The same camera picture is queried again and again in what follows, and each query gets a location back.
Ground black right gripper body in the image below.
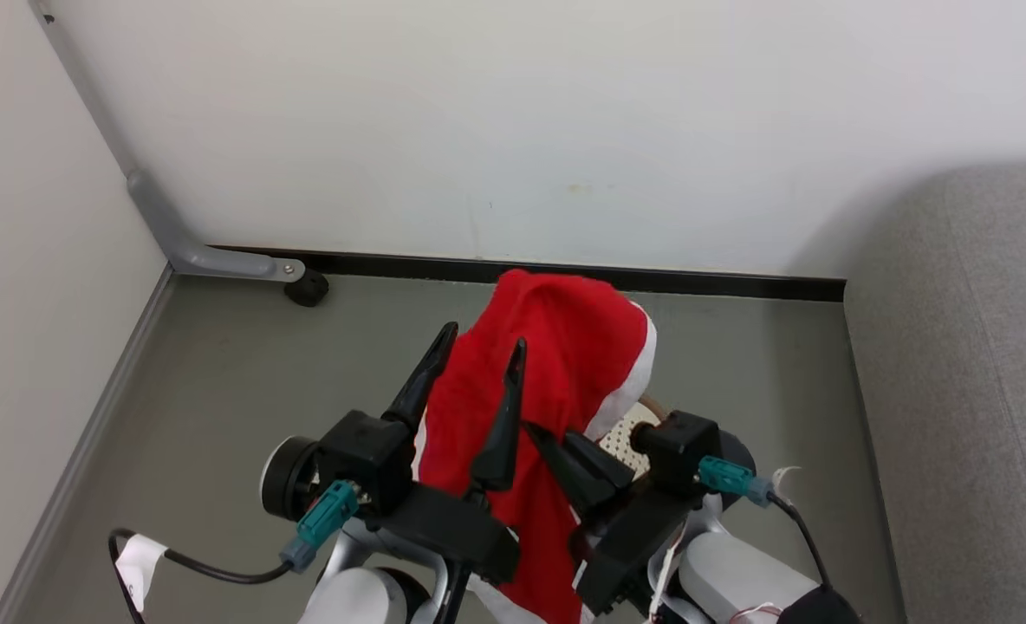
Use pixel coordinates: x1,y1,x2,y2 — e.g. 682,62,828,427
575,487,705,617

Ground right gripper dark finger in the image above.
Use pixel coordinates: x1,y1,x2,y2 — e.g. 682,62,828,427
562,429,636,491
522,422,606,513

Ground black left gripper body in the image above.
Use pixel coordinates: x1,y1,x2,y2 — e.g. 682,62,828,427
366,481,523,586

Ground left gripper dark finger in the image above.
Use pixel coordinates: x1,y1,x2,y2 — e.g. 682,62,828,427
381,321,460,434
470,338,529,496

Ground red and white garment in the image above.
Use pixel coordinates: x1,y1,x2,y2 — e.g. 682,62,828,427
413,269,658,624

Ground beige plastic laundry basket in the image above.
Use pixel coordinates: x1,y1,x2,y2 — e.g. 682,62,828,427
598,394,666,478

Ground black caster foot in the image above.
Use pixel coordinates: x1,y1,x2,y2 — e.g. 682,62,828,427
284,269,330,308

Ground black baseboard strip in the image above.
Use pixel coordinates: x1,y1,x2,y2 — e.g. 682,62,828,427
210,245,847,302

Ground grey fabric sofa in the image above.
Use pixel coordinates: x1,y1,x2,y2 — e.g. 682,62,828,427
842,160,1026,624

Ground thin red white wires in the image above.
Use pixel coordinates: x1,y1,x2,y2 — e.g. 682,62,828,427
643,520,782,624

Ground black flat arm cable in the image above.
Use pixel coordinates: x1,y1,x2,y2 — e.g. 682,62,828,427
439,562,472,624

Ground teal right cable connector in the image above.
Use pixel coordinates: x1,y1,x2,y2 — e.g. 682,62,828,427
698,457,776,508

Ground teal cable connector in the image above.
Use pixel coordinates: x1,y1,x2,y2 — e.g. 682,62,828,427
279,479,360,573
698,457,776,508

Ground teal left cable connector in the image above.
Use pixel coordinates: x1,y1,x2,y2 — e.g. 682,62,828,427
279,479,360,573

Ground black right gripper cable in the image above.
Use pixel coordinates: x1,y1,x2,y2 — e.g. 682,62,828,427
769,490,834,592

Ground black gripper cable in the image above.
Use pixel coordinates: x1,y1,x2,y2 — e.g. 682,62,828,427
107,529,295,624
769,490,834,592

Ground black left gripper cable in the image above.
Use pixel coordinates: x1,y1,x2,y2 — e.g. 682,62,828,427
107,529,295,624

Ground grey metal frame leg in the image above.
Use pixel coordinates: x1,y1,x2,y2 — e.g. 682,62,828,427
28,0,306,283

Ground white cable tag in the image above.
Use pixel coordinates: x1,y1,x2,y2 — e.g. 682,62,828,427
114,534,169,612

